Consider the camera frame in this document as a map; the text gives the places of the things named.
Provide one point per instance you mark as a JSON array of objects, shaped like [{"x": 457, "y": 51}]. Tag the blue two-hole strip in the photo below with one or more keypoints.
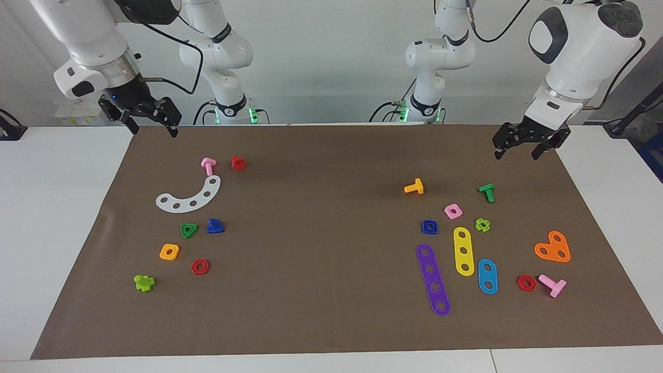
[{"x": 487, "y": 276}]

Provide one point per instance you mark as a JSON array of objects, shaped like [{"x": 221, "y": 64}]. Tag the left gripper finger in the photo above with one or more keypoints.
[
  {"x": 539, "y": 150},
  {"x": 501, "y": 149}
]

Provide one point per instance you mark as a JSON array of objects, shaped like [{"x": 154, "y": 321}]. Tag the black table clamp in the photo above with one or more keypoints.
[{"x": 10, "y": 129}]

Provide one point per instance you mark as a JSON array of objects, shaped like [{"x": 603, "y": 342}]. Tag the brown table mat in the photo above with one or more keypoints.
[{"x": 321, "y": 290}]

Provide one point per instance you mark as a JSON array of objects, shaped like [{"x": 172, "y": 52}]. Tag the blue crate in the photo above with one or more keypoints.
[{"x": 653, "y": 155}]

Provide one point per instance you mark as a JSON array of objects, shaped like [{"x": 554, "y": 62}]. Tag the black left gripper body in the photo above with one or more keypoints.
[{"x": 533, "y": 132}]

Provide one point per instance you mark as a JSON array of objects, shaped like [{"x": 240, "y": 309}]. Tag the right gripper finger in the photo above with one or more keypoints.
[
  {"x": 172, "y": 129},
  {"x": 132, "y": 126}
]

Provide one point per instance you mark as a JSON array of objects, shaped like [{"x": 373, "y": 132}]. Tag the blue triangle-head toy screw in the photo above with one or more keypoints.
[{"x": 214, "y": 226}]

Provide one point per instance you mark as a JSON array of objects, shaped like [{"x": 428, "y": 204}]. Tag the red toy screw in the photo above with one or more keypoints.
[{"x": 238, "y": 163}]

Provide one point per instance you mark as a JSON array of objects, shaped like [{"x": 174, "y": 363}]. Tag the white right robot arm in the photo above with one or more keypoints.
[{"x": 88, "y": 36}]

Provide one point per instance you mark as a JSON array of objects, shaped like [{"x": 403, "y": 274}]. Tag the red hexagon toy nut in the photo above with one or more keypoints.
[
  {"x": 200, "y": 267},
  {"x": 526, "y": 283}
]

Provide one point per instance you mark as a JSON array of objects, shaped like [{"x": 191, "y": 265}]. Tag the pink toy screw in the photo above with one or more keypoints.
[
  {"x": 553, "y": 284},
  {"x": 208, "y": 165}
]

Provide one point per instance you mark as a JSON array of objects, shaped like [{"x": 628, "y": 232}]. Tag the pink square toy nut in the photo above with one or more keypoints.
[{"x": 453, "y": 211}]

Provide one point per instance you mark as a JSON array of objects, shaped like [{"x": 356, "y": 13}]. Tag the green triangle toy nut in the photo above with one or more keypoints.
[{"x": 188, "y": 230}]

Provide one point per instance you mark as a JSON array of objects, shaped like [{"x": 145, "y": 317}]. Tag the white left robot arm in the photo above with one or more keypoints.
[{"x": 575, "y": 52}]

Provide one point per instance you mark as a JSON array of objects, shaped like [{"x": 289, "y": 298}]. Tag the orange heart-shaped plate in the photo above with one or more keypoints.
[{"x": 553, "y": 248}]

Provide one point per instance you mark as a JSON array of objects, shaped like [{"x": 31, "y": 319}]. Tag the lime cross-head toy screw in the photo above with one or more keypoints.
[{"x": 144, "y": 283}]

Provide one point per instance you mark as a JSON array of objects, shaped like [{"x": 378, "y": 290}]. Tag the lime cross toy nut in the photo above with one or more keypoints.
[{"x": 483, "y": 225}]

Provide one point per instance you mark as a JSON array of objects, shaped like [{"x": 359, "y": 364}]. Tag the orange toy screw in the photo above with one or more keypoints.
[{"x": 415, "y": 187}]

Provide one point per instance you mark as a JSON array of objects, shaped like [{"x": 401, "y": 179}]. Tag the green toy screw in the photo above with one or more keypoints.
[{"x": 487, "y": 192}]

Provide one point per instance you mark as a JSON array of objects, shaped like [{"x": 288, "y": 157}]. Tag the orange square toy nut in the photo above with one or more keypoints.
[{"x": 169, "y": 252}]

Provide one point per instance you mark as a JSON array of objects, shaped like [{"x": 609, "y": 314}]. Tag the white curved perforated strip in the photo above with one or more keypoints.
[{"x": 199, "y": 198}]

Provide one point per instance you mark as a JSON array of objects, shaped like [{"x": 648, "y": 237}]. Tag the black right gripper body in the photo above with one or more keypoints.
[{"x": 132, "y": 103}]

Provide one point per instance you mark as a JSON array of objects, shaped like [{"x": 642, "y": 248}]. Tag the black stand pole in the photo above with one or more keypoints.
[{"x": 634, "y": 111}]

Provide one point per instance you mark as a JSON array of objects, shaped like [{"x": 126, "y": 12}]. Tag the white small boxes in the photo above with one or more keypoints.
[{"x": 77, "y": 114}]

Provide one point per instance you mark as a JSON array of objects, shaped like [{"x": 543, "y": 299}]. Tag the yellow three-hole strip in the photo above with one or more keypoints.
[{"x": 463, "y": 251}]

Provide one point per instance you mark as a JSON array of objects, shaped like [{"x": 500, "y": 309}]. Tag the blue square toy nut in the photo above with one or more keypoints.
[{"x": 429, "y": 227}]

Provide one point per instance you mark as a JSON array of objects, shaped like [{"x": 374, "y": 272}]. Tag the purple four-hole strip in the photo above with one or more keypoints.
[{"x": 433, "y": 280}]

